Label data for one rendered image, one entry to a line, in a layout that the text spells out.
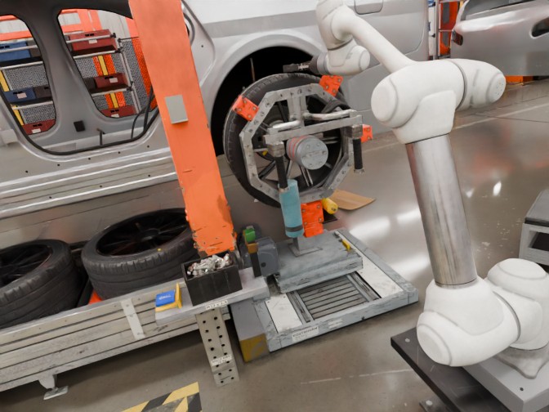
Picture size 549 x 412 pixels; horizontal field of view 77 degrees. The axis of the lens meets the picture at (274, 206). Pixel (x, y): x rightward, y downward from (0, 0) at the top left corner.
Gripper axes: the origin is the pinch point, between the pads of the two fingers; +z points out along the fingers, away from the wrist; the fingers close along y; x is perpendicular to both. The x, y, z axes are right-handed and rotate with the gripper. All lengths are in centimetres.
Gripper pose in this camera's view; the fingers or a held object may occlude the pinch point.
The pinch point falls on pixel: (289, 68)
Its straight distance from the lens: 171.0
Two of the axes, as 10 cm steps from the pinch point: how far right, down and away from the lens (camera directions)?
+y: 7.5, -3.2, 5.8
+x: -1.1, -9.2, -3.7
